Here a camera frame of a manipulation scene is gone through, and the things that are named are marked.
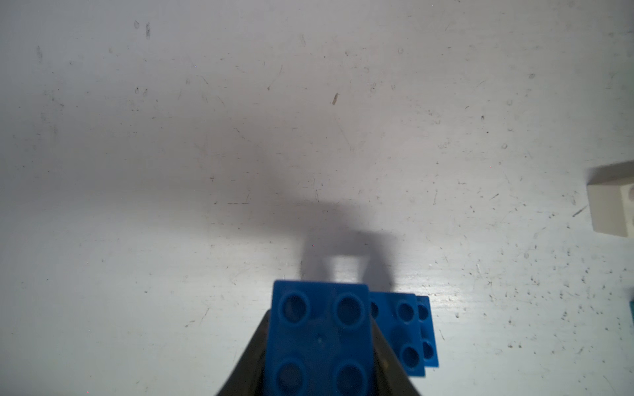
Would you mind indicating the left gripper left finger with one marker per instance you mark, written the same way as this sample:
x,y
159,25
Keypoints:
x,y
247,377

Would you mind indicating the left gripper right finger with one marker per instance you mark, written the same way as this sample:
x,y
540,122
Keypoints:
x,y
390,377

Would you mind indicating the blue small lego brick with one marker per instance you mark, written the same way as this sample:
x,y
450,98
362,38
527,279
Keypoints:
x,y
430,352
319,340

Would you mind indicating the blue long lego brick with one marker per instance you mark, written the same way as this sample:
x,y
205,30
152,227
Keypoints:
x,y
396,315

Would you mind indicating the white small lego brick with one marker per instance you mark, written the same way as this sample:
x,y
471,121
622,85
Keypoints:
x,y
610,196

